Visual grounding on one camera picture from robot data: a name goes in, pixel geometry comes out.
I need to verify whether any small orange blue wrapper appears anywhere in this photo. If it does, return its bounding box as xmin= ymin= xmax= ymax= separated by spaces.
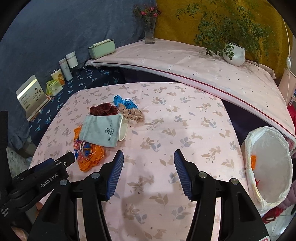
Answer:
xmin=73 ymin=126 xmax=105 ymax=172

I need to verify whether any grey drawstring pouch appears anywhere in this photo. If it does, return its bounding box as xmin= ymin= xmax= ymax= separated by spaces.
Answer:
xmin=79 ymin=114 xmax=123 ymax=148

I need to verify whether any blue measuring tape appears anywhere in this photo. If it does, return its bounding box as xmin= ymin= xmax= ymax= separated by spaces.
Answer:
xmin=113 ymin=95 xmax=138 ymax=109

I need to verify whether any orange snack wrapper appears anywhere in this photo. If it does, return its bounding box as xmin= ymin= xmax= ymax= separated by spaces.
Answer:
xmin=250 ymin=155 xmax=257 ymax=170

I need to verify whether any white lined trash bin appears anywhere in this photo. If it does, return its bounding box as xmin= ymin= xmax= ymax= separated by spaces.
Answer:
xmin=241 ymin=126 xmax=292 ymax=216

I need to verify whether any beige scrunchie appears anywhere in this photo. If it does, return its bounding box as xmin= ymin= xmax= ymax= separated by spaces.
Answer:
xmin=118 ymin=103 xmax=144 ymax=122

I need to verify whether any pink bunny tablecloth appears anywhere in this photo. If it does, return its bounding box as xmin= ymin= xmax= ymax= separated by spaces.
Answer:
xmin=31 ymin=82 xmax=247 ymax=240

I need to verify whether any dark red scrunchie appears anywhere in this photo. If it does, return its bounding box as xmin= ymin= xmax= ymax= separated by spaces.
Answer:
xmin=89 ymin=102 xmax=118 ymax=116

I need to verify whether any navy floral cloth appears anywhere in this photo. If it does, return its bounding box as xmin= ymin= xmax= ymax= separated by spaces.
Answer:
xmin=29 ymin=66 xmax=127 ymax=146

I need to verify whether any small green box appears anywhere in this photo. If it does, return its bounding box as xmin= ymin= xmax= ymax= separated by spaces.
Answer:
xmin=46 ymin=80 xmax=63 ymax=96

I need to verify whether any small orange printed cup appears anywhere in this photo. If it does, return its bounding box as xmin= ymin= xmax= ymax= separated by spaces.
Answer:
xmin=51 ymin=69 xmax=65 ymax=86

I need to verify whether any pink padded mat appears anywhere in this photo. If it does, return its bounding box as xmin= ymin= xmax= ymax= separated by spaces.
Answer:
xmin=86 ymin=39 xmax=295 ymax=141

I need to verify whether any tall white bottle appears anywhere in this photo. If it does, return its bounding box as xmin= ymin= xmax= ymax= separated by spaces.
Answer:
xmin=59 ymin=58 xmax=73 ymax=81

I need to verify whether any white round jar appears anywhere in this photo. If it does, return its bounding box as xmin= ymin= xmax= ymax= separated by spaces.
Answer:
xmin=65 ymin=51 xmax=78 ymax=69

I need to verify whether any red cloth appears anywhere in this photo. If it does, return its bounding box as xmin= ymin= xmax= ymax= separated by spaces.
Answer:
xmin=287 ymin=105 xmax=296 ymax=128

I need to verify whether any mint green tissue box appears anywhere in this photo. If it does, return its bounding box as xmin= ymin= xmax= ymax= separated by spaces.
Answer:
xmin=88 ymin=39 xmax=115 ymax=59

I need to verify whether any pink water dispenser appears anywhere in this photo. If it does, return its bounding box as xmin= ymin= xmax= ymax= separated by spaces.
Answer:
xmin=278 ymin=68 xmax=295 ymax=105

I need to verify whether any potted green plant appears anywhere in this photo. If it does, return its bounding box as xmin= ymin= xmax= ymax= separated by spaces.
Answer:
xmin=176 ymin=1 xmax=278 ymax=63

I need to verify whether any glass vase with flowers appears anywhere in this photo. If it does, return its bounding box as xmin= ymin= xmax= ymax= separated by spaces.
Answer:
xmin=133 ymin=6 xmax=161 ymax=44

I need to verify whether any white picture frame card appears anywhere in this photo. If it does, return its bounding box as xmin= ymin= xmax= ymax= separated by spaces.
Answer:
xmin=16 ymin=75 xmax=50 ymax=121

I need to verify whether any white cable with switch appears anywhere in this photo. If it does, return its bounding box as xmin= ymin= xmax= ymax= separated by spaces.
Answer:
xmin=282 ymin=18 xmax=293 ymax=100

